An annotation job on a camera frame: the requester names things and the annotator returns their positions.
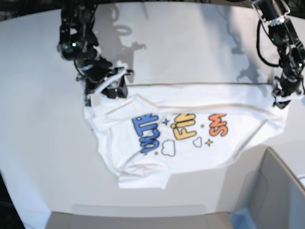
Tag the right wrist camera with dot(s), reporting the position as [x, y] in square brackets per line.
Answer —
[92, 100]

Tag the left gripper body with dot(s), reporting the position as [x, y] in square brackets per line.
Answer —
[286, 89]

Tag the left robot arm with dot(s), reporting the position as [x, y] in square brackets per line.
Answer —
[282, 34]

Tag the grey cardboard box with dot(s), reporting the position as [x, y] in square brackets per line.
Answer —
[271, 197]

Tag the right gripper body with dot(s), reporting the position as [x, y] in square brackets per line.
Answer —
[98, 77]

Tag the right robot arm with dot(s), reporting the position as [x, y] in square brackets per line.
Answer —
[79, 44]

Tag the white printed t-shirt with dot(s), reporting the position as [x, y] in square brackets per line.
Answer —
[162, 130]

